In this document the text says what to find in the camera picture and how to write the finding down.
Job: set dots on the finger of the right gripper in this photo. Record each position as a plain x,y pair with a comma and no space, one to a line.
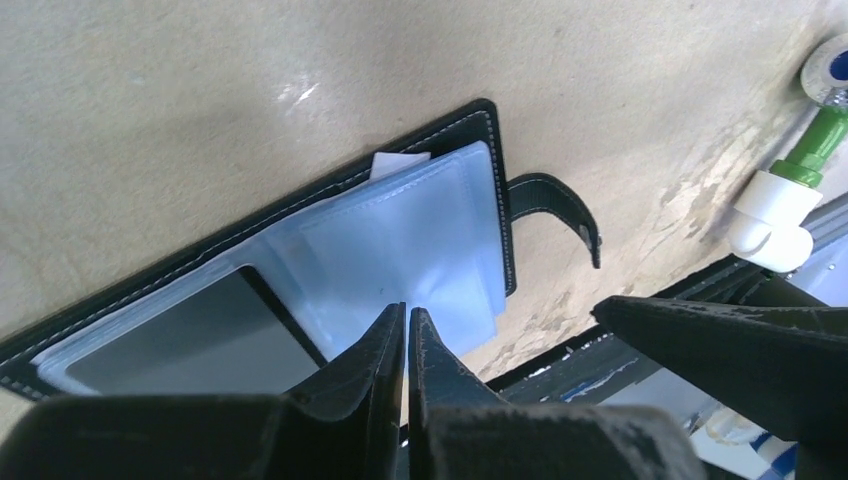
783,368

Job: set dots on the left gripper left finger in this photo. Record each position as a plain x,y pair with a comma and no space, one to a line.
340,423

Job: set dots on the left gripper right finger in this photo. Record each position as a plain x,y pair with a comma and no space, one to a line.
461,429

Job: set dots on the black leather card holder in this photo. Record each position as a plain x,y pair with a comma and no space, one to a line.
424,220

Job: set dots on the black card in sleeve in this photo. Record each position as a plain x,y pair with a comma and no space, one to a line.
234,336

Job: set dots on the green white pipe fitting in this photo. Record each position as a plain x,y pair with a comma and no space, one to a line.
766,227

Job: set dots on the aluminium frame rail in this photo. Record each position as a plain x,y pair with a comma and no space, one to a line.
824,274

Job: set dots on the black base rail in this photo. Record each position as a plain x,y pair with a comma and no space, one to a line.
595,364

